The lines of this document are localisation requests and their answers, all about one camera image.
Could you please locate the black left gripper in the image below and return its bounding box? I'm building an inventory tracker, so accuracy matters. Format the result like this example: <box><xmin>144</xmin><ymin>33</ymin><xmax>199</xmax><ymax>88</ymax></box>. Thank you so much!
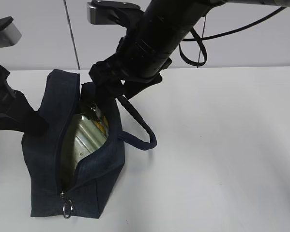
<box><xmin>0</xmin><ymin>65</ymin><xmax>49</xmax><ymax>135</ymax></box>

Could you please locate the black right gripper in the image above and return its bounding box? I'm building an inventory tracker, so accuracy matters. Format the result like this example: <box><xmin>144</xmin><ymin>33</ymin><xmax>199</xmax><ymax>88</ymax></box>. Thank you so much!
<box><xmin>89</xmin><ymin>37</ymin><xmax>172</xmax><ymax>109</ymax></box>

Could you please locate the yellow pear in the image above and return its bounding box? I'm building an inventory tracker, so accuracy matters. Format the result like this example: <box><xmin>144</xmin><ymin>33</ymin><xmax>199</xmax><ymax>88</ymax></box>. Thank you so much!
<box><xmin>94</xmin><ymin>116</ymin><xmax>109</xmax><ymax>137</ymax></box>

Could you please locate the green lidded lunch box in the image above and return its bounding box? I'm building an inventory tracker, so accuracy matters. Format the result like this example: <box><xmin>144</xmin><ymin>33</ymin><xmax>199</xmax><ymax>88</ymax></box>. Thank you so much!
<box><xmin>62</xmin><ymin>114</ymin><xmax>108</xmax><ymax>170</ymax></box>

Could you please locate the dark blue lunch bag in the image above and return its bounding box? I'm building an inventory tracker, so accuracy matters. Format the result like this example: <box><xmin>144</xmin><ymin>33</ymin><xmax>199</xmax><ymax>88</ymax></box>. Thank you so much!
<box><xmin>22</xmin><ymin>69</ymin><xmax>157</xmax><ymax>218</ymax></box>

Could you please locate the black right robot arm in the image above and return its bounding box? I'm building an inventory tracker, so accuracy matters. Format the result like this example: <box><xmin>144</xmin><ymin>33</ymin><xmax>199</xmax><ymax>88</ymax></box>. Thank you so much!
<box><xmin>87</xmin><ymin>0</ymin><xmax>223</xmax><ymax>107</ymax></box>

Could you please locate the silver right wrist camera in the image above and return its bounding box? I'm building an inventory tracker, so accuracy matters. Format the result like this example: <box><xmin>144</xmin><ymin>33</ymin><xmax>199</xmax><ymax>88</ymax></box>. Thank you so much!
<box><xmin>87</xmin><ymin>0</ymin><xmax>143</xmax><ymax>27</ymax></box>

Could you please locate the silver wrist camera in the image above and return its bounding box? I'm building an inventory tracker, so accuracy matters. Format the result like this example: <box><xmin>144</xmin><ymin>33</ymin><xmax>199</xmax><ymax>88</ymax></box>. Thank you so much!
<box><xmin>0</xmin><ymin>16</ymin><xmax>22</xmax><ymax>48</ymax></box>
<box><xmin>87</xmin><ymin>0</ymin><xmax>143</xmax><ymax>27</ymax></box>

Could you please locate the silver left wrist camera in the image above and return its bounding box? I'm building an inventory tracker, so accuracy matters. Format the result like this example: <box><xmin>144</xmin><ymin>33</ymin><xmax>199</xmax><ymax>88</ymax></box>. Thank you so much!
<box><xmin>0</xmin><ymin>16</ymin><xmax>22</xmax><ymax>48</ymax></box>

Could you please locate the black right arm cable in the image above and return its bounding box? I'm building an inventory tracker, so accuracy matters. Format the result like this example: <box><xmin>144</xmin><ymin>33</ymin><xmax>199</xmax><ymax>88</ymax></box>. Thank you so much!
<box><xmin>178</xmin><ymin>4</ymin><xmax>288</xmax><ymax>68</ymax></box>

